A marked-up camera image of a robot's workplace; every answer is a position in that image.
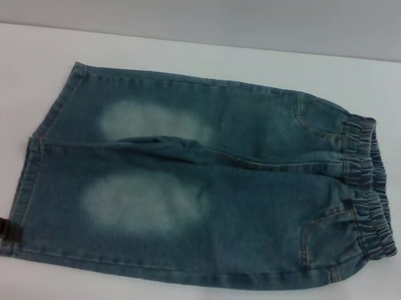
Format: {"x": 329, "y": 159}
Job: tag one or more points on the blue denim shorts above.
{"x": 181, "y": 208}

